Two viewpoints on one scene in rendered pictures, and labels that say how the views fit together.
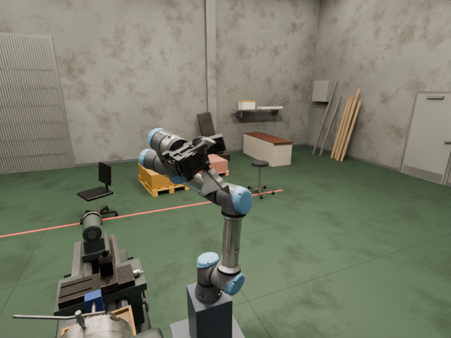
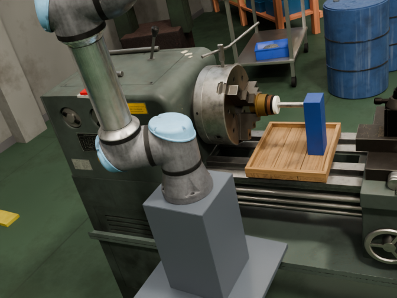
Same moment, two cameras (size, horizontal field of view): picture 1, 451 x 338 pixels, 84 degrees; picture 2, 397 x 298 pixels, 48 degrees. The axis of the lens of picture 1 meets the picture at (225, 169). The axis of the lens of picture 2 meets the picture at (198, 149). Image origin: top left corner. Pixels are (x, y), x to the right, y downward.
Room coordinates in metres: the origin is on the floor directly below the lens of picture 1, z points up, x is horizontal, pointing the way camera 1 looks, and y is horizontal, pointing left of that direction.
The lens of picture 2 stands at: (2.05, -0.44, 1.84)
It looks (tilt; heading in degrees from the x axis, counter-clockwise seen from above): 30 degrees down; 147
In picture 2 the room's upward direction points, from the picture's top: 13 degrees counter-clockwise
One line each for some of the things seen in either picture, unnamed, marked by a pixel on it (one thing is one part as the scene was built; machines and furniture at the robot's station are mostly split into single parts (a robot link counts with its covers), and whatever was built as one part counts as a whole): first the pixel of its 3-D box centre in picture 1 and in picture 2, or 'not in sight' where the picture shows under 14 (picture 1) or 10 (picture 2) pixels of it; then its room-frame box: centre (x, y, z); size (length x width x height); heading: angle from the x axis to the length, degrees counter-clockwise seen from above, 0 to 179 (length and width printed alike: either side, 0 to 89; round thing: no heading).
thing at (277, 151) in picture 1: (265, 147); not in sight; (8.28, -1.34, 0.36); 2.06 x 0.66 x 0.73; 22
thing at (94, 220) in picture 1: (93, 234); not in sight; (1.86, 1.10, 1.01); 0.30 x 0.20 x 0.29; 27
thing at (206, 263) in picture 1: (209, 267); (172, 140); (1.12, 0.09, 1.27); 0.13 x 0.12 x 0.14; 50
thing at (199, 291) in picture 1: (208, 284); (184, 174); (1.12, 0.09, 1.15); 0.15 x 0.15 x 0.10
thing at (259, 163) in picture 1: (258, 178); not in sight; (5.19, -0.71, 0.36); 0.67 x 0.64 x 0.71; 21
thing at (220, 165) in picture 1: (206, 164); not in sight; (6.73, 0.52, 0.21); 1.19 x 0.86 x 0.42; 25
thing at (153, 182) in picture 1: (162, 175); not in sight; (5.73, 1.51, 0.24); 1.34 x 0.97 x 0.47; 25
